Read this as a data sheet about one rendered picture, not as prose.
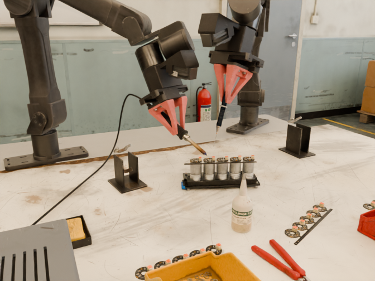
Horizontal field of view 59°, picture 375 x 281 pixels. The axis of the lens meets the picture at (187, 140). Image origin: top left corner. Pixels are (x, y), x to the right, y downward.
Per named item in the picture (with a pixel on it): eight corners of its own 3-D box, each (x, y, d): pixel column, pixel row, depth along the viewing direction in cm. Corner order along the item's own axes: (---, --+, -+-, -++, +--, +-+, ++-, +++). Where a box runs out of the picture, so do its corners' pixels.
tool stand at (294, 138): (299, 161, 96) (286, 126, 99) (323, 151, 87) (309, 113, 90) (283, 165, 94) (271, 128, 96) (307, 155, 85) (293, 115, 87)
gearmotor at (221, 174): (215, 179, 73) (215, 156, 71) (226, 178, 73) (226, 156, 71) (216, 184, 70) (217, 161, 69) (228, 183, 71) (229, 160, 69)
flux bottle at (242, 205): (230, 231, 56) (232, 177, 53) (232, 221, 59) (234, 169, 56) (250, 234, 55) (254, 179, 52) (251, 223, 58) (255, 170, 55)
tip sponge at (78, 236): (49, 229, 56) (48, 221, 56) (83, 221, 59) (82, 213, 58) (54, 254, 50) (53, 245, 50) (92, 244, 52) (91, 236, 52)
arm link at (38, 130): (64, 104, 87) (44, 103, 88) (45, 112, 79) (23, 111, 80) (66, 127, 89) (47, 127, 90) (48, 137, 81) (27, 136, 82)
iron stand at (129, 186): (137, 192, 77) (125, 153, 79) (152, 183, 70) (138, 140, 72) (113, 199, 74) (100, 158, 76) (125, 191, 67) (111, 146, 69)
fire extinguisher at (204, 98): (194, 132, 364) (195, 82, 347) (207, 131, 370) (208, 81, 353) (200, 136, 351) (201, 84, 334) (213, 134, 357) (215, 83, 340)
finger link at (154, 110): (200, 125, 75) (185, 86, 75) (178, 132, 70) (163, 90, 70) (179, 134, 80) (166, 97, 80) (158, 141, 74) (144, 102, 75)
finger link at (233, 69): (226, 102, 66) (237, 54, 65) (200, 97, 71) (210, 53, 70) (245, 107, 71) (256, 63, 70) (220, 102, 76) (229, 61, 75)
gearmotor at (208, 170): (202, 179, 73) (202, 157, 71) (213, 179, 73) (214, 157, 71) (203, 184, 70) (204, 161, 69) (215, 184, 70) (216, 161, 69)
